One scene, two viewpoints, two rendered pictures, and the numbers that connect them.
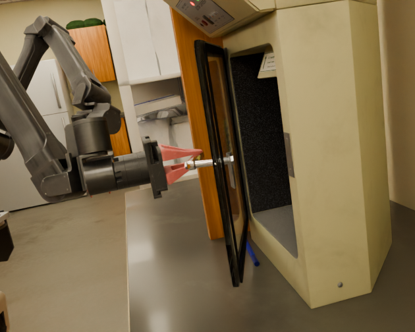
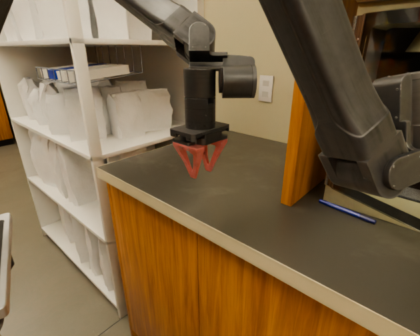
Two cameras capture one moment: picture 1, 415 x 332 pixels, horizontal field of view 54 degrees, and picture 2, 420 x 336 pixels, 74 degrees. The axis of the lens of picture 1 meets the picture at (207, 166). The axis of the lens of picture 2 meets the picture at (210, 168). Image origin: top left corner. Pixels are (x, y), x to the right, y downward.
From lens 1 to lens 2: 0.82 m
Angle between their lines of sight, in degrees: 38
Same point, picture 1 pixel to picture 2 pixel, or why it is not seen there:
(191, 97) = not seen: hidden behind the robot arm
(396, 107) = not seen: hidden behind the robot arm
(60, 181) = (414, 165)
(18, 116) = (351, 50)
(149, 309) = (377, 295)
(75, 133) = (419, 90)
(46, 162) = (392, 135)
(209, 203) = (297, 172)
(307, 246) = not seen: outside the picture
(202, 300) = (400, 269)
